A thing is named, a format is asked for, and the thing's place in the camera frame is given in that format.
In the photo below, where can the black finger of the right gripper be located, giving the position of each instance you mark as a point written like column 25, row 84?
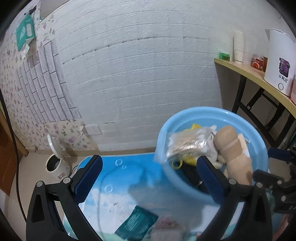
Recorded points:
column 283, row 192

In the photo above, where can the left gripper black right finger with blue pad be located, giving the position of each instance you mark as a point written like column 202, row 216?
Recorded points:
column 254, row 222

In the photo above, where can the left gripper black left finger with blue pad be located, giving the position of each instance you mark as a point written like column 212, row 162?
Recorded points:
column 43, row 221

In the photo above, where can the tan plush bear toy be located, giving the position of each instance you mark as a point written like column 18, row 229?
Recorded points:
column 238, row 165

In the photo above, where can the cotton swabs plastic bag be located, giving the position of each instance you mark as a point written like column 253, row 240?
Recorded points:
column 172, row 147

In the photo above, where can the yellow mesh bag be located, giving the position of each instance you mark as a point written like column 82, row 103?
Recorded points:
column 189, row 161

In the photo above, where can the white plush bunny toy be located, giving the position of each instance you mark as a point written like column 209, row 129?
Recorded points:
column 213, row 154

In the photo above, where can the white rice cooker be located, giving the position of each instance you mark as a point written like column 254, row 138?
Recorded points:
column 56, row 164

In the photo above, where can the bag of pink beads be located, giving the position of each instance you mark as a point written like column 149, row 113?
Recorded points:
column 167, row 229

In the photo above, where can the dark green sachet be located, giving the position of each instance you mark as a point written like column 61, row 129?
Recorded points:
column 137, row 225

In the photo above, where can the pink appliance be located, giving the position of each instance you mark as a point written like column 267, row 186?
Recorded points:
column 293, row 93

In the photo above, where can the light blue plastic basin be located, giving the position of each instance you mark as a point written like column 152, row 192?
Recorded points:
column 207, row 116

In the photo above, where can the wooden side table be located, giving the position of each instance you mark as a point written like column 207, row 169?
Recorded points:
column 276, row 98

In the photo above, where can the white electric kettle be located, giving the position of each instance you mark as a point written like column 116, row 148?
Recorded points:
column 280, row 69

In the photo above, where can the red snack packet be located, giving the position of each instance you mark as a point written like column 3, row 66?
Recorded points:
column 259, row 62

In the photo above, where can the small green box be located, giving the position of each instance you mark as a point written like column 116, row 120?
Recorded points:
column 224, row 56

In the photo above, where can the stack of paper cups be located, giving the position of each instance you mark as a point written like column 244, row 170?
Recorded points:
column 239, row 46

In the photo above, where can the white wall socket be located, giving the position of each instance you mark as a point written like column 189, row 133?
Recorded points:
column 93, row 129

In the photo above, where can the green tissue pack on wall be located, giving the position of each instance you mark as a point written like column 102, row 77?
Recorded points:
column 25, row 32

